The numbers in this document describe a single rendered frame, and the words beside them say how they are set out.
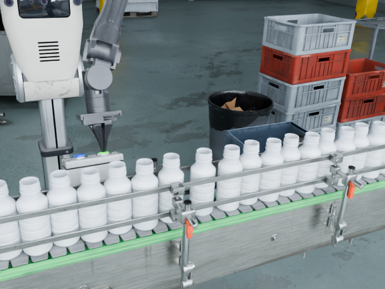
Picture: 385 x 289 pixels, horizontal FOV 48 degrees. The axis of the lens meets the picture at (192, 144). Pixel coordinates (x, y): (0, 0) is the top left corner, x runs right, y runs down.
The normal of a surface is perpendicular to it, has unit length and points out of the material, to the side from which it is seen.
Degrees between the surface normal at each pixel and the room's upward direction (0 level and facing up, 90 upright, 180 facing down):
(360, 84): 90
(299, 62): 90
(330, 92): 90
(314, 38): 90
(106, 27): 100
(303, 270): 0
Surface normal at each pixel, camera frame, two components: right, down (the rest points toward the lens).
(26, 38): 0.41, 0.40
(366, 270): 0.04, -0.91
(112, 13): 0.17, 0.58
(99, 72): 0.34, 0.07
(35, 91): 0.38, 0.65
